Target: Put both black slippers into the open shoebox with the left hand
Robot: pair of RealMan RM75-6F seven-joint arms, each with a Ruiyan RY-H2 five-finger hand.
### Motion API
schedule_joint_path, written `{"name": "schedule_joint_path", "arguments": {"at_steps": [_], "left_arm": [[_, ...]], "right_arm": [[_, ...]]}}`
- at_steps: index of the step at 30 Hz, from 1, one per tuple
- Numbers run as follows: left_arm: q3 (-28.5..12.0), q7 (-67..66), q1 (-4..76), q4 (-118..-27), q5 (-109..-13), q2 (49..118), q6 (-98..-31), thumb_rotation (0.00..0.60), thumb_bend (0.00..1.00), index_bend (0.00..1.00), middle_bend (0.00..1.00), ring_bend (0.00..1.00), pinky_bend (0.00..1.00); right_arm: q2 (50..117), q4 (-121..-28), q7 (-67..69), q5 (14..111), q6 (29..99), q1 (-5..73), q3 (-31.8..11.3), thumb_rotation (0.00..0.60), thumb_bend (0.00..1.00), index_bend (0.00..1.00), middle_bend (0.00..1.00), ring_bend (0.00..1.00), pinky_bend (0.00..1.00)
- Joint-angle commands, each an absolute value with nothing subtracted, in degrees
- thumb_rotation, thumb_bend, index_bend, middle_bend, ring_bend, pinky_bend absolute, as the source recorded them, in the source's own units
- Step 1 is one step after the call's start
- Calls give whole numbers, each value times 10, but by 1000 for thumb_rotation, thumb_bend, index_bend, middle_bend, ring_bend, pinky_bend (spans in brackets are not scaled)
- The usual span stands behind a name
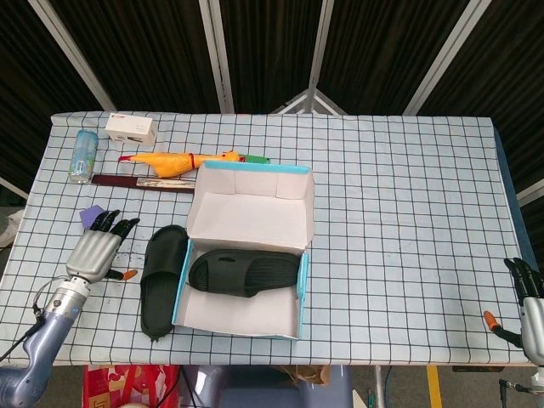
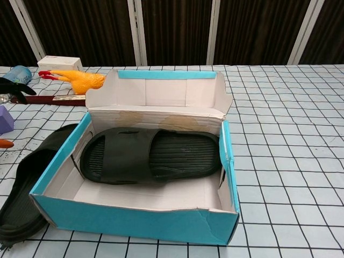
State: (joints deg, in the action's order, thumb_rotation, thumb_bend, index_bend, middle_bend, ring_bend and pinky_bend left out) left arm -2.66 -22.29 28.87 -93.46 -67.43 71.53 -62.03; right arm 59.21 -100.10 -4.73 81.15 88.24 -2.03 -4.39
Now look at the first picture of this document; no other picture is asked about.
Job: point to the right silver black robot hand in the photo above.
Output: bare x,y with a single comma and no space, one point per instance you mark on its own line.
533,323

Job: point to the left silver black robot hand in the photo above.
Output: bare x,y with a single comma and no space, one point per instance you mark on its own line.
91,255

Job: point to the black rubber slipper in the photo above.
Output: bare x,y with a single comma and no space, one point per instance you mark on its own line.
163,272
255,272

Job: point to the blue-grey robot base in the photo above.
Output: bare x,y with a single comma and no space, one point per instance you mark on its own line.
255,393

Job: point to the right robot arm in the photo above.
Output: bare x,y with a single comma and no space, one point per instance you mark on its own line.
540,382

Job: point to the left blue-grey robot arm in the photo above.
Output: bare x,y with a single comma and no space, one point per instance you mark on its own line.
42,340

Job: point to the red patterned bag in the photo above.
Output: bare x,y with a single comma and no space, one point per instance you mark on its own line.
119,387

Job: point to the white small carton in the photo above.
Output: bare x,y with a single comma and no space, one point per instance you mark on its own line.
129,125

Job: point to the light blue shoe box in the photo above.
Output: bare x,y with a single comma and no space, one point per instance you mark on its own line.
246,212

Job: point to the purple foam cube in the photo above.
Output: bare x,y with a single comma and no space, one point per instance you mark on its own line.
89,217

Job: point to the dark red folded fan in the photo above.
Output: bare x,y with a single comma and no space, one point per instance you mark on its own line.
115,180

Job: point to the clear bottle blue label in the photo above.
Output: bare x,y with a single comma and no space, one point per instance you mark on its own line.
83,155

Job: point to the yellow rubber chicken toy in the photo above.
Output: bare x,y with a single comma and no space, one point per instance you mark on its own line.
170,163

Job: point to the grey metal pole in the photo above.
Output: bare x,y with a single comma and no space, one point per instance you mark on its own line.
378,387

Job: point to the light blue checkered tablecloth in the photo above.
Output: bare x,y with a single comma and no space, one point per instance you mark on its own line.
382,212

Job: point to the green flat packet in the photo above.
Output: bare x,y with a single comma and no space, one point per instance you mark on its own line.
257,160

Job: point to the brown paper bag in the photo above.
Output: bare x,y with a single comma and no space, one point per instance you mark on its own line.
306,374

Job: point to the white partition frame post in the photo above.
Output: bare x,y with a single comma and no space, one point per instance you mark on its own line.
217,55
446,57
319,55
72,55

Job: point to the white triangular frame foot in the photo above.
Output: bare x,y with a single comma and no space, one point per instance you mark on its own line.
313,98

